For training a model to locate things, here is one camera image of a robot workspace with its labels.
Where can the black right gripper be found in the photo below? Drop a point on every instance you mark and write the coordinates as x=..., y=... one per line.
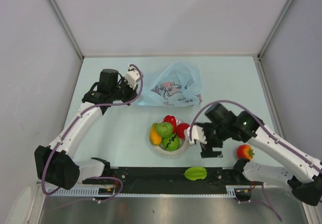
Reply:
x=206, y=149

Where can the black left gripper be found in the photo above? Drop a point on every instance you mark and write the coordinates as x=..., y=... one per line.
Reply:
x=132, y=93

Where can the green fake starfruit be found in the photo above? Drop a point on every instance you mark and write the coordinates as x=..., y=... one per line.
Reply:
x=195, y=173

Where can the white paper plate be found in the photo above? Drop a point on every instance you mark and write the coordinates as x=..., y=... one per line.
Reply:
x=167, y=154

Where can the red fake tomato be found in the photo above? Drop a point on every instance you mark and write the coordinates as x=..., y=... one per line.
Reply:
x=245, y=151

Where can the red fake apple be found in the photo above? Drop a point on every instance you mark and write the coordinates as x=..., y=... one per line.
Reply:
x=180, y=130

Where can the green fake watermelon ball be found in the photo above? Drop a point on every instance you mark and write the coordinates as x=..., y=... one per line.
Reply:
x=171, y=143

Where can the green fake custard apple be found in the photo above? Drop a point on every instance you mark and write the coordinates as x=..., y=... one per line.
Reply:
x=164, y=129

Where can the red fake bell pepper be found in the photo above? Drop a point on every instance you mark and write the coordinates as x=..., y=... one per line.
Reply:
x=172, y=120

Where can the yellow green fake mango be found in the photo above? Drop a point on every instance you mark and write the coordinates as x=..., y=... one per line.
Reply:
x=154, y=137

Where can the light blue plastic bag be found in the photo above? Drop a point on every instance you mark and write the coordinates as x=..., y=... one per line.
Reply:
x=177, y=85

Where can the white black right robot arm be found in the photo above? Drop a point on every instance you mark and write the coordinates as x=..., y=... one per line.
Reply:
x=299, y=172

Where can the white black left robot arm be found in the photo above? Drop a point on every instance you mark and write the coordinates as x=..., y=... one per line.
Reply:
x=55, y=163

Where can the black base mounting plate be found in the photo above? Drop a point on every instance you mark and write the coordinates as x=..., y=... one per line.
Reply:
x=166, y=180

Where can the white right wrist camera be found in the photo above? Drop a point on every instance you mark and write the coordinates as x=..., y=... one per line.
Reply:
x=195, y=134

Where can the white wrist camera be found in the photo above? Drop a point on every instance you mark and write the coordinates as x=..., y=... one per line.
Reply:
x=195, y=134
x=133, y=76

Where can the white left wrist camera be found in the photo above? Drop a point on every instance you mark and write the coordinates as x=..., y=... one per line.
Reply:
x=133, y=76

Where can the aluminium frame rail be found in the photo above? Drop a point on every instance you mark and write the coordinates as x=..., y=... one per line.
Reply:
x=269, y=98

